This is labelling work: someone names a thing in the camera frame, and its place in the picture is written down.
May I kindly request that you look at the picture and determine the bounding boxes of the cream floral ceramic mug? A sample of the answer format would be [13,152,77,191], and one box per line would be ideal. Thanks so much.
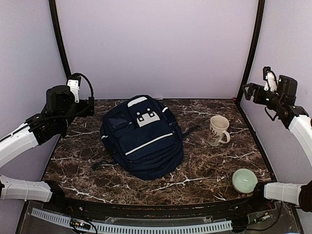
[208,116,231,147]

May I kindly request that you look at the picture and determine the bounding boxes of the left black frame post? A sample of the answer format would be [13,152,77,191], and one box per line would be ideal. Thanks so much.
[48,0,72,78]

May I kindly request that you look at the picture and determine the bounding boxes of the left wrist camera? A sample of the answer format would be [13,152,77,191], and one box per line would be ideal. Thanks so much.
[66,73,94,103]

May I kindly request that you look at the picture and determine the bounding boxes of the white slotted cable duct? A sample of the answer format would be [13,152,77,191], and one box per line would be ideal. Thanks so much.
[31,208,233,234]

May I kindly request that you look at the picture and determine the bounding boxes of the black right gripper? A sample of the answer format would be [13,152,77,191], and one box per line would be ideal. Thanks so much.
[243,82,284,111]

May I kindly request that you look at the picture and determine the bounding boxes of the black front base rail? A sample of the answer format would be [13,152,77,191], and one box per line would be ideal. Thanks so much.
[16,197,303,234]

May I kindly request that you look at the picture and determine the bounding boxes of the pale green ceramic bowl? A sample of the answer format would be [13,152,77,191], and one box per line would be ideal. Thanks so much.
[232,168,258,194]

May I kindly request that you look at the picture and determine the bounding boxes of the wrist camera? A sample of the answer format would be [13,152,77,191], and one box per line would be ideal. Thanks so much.
[263,66,278,92]
[66,73,94,103]

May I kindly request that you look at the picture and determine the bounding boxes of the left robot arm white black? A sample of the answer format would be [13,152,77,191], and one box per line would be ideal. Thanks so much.
[0,84,94,213]

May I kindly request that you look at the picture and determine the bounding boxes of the right black frame post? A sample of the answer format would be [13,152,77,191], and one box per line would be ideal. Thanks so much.
[236,0,266,104]

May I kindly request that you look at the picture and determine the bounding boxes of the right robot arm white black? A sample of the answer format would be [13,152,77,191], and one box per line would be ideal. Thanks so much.
[242,72,312,212]

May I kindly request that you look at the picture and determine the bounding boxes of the navy blue student backpack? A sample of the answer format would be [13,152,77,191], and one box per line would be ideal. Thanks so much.
[100,95,199,180]

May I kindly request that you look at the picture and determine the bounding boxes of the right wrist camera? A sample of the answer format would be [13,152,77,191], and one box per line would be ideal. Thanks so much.
[263,66,278,92]

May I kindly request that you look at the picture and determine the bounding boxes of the black frame post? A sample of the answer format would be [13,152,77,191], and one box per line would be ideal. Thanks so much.
[236,0,266,104]
[48,0,72,78]

